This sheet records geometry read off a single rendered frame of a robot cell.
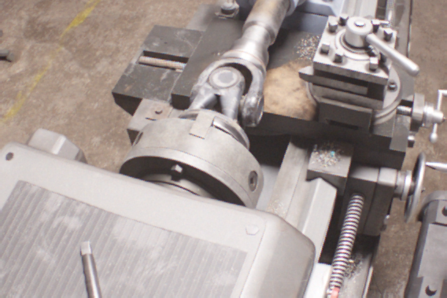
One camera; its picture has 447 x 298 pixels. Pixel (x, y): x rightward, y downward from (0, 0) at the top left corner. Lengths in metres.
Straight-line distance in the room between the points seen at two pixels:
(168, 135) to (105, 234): 0.30
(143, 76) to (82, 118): 1.23
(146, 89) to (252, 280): 0.95
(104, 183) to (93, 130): 1.93
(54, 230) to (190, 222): 0.18
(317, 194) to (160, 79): 0.54
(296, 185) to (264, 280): 0.70
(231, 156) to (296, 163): 0.45
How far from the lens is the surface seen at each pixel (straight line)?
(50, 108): 2.85
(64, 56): 3.13
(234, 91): 1.05
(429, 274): 1.96
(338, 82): 1.18
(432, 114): 1.43
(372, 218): 1.52
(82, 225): 0.69
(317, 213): 1.26
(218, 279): 0.62
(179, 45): 1.61
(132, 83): 1.52
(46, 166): 0.77
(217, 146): 0.91
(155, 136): 0.93
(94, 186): 0.73
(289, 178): 1.32
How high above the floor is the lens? 1.90
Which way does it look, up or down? 47 degrees down
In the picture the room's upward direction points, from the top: 5 degrees counter-clockwise
